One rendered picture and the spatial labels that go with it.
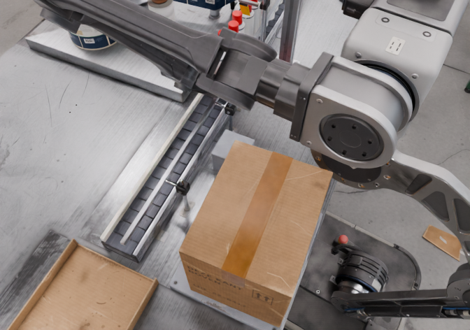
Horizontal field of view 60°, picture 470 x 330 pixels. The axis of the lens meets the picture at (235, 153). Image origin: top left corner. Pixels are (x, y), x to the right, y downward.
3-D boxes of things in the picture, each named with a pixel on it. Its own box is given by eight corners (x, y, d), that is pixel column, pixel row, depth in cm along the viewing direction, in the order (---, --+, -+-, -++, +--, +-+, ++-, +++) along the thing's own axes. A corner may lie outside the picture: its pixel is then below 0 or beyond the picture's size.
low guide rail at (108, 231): (260, 6, 162) (260, 1, 160) (263, 7, 162) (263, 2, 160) (101, 240, 107) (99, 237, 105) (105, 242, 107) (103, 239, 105)
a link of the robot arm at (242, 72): (262, 99, 60) (278, 66, 60) (204, 73, 63) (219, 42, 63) (273, 111, 69) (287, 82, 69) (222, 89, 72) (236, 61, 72)
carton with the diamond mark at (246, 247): (235, 193, 120) (235, 138, 98) (314, 222, 115) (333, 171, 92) (189, 289, 104) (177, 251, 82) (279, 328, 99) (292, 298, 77)
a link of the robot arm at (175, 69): (48, 18, 73) (73, -37, 73) (33, 12, 76) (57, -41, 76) (191, 97, 109) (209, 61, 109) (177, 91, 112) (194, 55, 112)
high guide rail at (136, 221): (279, -1, 156) (279, -4, 155) (282, 0, 155) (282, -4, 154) (121, 244, 101) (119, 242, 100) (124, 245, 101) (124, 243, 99)
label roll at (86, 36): (108, 55, 148) (96, 22, 136) (60, 42, 152) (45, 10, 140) (133, 21, 159) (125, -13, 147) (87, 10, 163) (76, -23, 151)
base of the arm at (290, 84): (297, 145, 63) (308, 91, 53) (252, 124, 66) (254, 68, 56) (320, 108, 68) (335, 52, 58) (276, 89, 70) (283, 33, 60)
